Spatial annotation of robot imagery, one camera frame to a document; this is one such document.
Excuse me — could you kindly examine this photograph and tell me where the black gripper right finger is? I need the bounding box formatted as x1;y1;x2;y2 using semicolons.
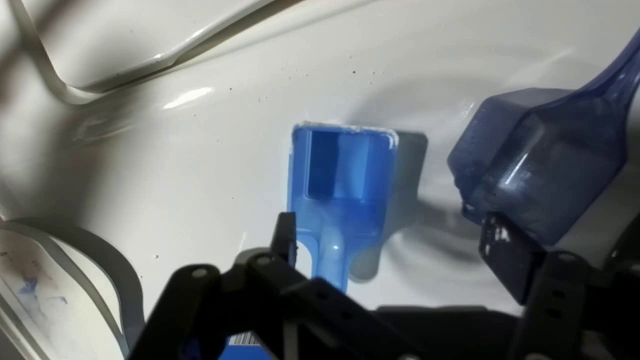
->
479;212;640;360

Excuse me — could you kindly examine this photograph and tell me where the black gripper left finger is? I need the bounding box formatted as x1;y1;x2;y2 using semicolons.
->
126;211;416;360

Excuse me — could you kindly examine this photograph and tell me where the light blue plastic scoop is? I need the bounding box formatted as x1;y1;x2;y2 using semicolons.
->
287;120;402;296

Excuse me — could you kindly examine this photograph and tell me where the dark blue translucent scoop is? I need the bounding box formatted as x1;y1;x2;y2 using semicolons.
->
445;29;640;250

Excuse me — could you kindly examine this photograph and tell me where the white laundry machine with door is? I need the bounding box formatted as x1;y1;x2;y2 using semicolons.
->
0;0;640;360

